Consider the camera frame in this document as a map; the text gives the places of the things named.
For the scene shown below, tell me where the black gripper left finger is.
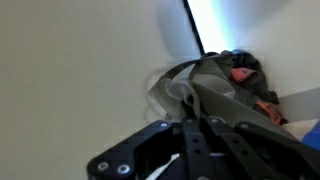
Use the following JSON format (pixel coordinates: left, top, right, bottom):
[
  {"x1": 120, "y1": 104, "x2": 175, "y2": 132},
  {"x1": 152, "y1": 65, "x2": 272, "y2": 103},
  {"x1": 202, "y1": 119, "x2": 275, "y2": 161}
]
[{"x1": 86, "y1": 117, "x2": 215, "y2": 180}]

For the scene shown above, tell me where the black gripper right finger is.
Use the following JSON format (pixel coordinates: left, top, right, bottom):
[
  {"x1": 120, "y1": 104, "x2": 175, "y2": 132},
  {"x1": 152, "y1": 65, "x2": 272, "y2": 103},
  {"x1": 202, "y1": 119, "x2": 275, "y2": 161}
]
[{"x1": 205, "y1": 115, "x2": 320, "y2": 180}]

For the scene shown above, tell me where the black light strip rail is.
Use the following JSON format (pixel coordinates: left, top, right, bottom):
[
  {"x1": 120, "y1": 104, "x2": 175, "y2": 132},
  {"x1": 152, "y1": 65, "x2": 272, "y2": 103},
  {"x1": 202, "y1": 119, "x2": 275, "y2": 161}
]
[{"x1": 181, "y1": 0, "x2": 206, "y2": 56}]

